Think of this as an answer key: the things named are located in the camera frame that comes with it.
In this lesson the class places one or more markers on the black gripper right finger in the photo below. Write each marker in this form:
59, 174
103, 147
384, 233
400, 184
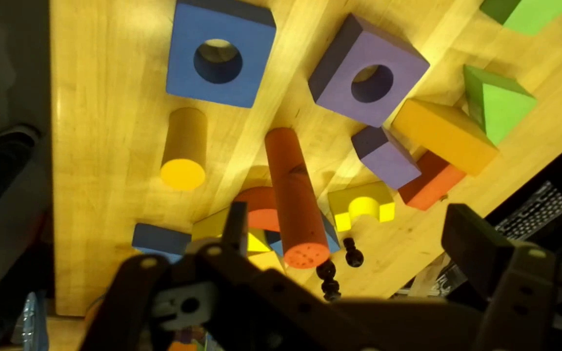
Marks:
527, 305

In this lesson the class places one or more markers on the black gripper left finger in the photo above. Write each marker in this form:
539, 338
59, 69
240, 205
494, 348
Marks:
164, 305

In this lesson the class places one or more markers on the tall red cylinder block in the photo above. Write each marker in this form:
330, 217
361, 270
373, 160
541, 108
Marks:
293, 207

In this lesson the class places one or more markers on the blue triangular foam block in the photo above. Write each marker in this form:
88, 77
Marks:
160, 238

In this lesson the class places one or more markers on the yellow wedge foam block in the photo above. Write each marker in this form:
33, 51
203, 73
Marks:
209, 227

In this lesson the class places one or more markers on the small tan triangle block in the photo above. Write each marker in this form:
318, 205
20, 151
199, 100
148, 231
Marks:
263, 262

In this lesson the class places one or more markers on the short tan cylinder block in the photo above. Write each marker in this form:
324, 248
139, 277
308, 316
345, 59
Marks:
183, 143

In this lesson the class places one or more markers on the orange rectangular foam block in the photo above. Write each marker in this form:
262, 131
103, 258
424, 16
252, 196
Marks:
443, 133

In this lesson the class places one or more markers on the green triangle foam block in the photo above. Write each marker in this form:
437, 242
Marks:
498, 108

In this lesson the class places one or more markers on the small yellow arch block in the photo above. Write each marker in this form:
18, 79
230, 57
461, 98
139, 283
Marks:
342, 201

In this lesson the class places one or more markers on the blue square block with hole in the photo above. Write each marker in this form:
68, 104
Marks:
183, 79

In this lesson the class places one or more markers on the purple square block with hole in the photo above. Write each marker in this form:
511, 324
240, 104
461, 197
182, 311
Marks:
410, 79

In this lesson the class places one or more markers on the green arch foam block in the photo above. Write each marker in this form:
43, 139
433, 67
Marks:
535, 16

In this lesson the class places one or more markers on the tall black chess piece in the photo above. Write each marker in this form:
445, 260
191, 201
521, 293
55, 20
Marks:
328, 279

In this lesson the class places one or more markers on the small black chess pawn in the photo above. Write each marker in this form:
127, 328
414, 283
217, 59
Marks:
353, 254

